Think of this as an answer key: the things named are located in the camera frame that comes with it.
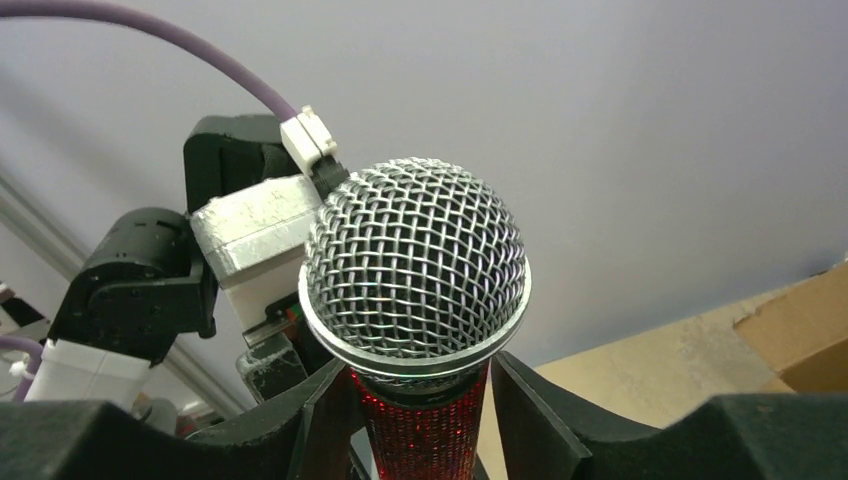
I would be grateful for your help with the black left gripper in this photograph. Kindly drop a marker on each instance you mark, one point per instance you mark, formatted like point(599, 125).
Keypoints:
point(223, 155)

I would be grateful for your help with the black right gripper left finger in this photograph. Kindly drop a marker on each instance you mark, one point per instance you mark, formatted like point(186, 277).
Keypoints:
point(303, 433)

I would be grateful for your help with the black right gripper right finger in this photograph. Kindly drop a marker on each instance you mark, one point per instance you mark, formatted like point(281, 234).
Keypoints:
point(548, 432)

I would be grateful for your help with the red glitter microphone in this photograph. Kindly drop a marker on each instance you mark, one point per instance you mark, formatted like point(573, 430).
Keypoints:
point(415, 275)

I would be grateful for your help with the brown cardboard box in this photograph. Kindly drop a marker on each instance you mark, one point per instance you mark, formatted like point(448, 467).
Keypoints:
point(801, 335)

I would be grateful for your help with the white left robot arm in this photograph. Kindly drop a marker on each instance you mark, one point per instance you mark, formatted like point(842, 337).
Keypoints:
point(145, 284)

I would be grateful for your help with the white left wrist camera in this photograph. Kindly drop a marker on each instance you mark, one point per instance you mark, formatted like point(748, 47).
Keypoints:
point(253, 240)

